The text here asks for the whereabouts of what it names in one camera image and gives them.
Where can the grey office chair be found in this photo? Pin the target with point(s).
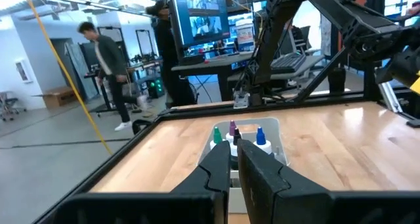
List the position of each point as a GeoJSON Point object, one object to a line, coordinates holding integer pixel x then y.
{"type": "Point", "coordinates": [10, 105]}

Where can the large purple-capped colouring bottle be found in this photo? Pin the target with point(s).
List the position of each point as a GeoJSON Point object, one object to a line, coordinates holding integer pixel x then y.
{"type": "Point", "coordinates": [232, 128]}

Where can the black backlit keyboard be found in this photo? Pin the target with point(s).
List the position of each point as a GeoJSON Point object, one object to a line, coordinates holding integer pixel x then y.
{"type": "Point", "coordinates": [288, 63]}

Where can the person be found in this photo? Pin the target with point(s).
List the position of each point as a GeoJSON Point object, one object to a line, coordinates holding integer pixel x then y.
{"type": "Point", "coordinates": [170, 53]}
{"type": "Point", "coordinates": [111, 59]}

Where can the large blue-capped colouring bottle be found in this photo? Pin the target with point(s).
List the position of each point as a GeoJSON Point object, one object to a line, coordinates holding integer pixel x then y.
{"type": "Point", "coordinates": [260, 137]}

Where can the white wall panel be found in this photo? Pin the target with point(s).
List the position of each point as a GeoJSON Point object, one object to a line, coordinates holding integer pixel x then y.
{"type": "Point", "coordinates": [23, 71]}

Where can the computer with green lights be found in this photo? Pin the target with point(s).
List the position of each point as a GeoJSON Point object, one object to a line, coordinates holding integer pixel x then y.
{"type": "Point", "coordinates": [157, 86]}

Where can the large green-capped colouring bottle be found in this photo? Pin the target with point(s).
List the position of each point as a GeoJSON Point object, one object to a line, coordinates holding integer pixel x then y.
{"type": "Point", "coordinates": [217, 135]}

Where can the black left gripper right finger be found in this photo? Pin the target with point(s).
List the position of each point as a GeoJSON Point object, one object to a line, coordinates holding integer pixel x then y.
{"type": "Point", "coordinates": [262, 184]}

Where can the yellow tag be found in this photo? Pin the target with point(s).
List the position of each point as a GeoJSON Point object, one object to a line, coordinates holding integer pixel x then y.
{"type": "Point", "coordinates": [416, 84]}

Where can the black standing desk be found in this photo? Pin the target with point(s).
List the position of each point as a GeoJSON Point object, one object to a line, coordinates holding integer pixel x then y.
{"type": "Point", "coordinates": [144, 66]}

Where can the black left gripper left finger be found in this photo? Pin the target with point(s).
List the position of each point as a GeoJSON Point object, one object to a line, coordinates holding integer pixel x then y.
{"type": "Point", "coordinates": [213, 178]}

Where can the grey plastic tray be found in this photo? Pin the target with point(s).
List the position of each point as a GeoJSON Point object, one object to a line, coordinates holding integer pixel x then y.
{"type": "Point", "coordinates": [275, 135]}

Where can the white bucket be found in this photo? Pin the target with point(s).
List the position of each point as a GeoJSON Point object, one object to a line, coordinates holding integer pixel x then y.
{"type": "Point", "coordinates": [245, 35]}

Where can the black table frame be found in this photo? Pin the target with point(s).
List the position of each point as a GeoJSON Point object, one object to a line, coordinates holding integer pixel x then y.
{"type": "Point", "coordinates": [262, 109]}

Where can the cardboard box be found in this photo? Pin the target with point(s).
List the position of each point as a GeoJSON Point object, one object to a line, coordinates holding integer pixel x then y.
{"type": "Point", "coordinates": [59, 97]}

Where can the dark grey desk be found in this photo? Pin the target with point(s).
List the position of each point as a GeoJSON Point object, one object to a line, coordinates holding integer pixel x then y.
{"type": "Point", "coordinates": [213, 64]}

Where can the large display screen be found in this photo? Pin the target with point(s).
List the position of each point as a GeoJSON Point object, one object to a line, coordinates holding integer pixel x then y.
{"type": "Point", "coordinates": [200, 17]}

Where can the grey patterned panel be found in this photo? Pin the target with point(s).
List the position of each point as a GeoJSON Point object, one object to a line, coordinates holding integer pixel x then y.
{"type": "Point", "coordinates": [77, 69]}

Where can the black office chair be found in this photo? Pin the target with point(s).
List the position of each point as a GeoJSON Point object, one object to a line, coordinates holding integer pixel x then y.
{"type": "Point", "coordinates": [303, 38]}

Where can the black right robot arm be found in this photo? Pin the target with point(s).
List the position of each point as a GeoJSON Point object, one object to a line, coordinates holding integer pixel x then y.
{"type": "Point", "coordinates": [334, 7]}

